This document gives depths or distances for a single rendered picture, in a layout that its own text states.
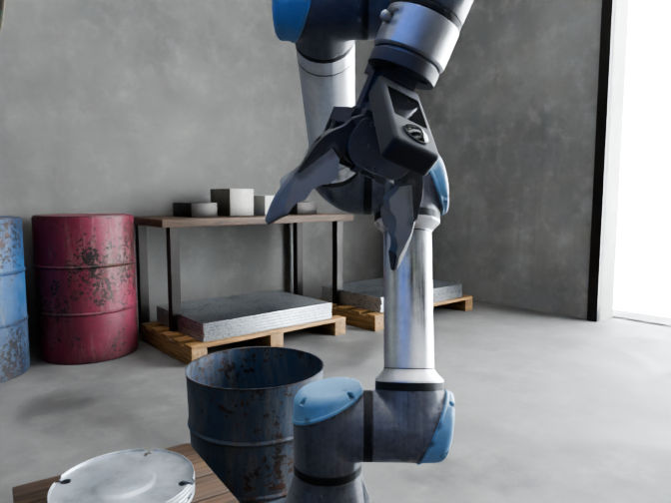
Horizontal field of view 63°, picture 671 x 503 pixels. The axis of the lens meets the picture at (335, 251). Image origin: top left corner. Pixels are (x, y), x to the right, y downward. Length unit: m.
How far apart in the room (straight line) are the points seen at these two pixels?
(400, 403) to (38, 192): 3.43
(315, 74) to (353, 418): 0.52
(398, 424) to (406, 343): 0.13
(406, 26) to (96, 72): 3.78
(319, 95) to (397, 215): 0.26
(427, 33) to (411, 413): 0.58
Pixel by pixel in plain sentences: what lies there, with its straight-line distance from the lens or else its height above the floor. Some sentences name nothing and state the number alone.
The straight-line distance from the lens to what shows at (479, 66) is 5.46.
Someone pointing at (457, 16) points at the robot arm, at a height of 1.16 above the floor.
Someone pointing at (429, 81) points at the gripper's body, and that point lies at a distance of 0.56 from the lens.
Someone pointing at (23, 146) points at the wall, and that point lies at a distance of 4.06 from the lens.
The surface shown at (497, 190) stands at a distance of 5.20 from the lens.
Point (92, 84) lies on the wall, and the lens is 4.22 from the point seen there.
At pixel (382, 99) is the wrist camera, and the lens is 0.51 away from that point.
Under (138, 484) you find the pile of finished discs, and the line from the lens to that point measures 1.31.
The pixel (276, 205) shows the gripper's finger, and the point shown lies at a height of 0.99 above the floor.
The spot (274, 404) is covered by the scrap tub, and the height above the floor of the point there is 0.43.
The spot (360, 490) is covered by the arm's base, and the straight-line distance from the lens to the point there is 0.98.
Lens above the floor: 1.00
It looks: 6 degrees down
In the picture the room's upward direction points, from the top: straight up
